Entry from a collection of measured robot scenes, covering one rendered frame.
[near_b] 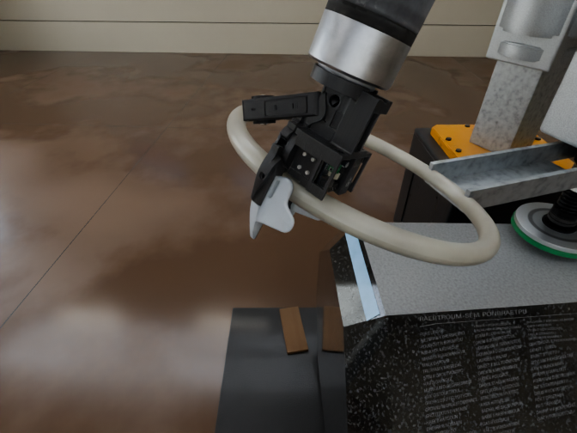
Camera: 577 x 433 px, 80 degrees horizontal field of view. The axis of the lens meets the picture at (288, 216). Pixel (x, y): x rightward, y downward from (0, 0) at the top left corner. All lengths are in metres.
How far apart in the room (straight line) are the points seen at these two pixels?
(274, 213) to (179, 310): 1.61
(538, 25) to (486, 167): 0.80
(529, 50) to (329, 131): 1.33
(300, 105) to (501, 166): 0.65
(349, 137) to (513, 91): 1.42
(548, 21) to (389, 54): 1.29
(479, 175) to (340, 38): 0.62
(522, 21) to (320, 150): 1.35
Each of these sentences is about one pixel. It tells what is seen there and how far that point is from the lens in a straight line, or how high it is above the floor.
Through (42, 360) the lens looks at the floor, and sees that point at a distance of 2.07.
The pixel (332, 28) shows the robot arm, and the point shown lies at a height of 1.45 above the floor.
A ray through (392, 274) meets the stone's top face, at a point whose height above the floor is 0.84.
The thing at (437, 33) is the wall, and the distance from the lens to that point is 7.13.
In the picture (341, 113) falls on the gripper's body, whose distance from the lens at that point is 0.37.
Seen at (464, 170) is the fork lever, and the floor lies 1.11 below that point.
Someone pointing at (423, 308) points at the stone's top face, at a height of 0.84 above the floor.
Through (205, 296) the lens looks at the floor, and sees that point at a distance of 1.99.
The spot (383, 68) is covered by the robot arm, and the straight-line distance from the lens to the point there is 0.35.
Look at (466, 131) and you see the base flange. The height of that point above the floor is 0.78.
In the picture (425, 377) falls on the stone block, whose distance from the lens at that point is 0.91.
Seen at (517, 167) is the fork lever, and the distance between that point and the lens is 0.99.
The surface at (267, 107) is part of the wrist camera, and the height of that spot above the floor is 1.36.
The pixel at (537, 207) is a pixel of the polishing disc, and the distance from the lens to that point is 1.26.
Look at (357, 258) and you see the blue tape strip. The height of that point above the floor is 0.82.
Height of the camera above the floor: 1.50
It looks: 38 degrees down
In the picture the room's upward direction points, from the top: straight up
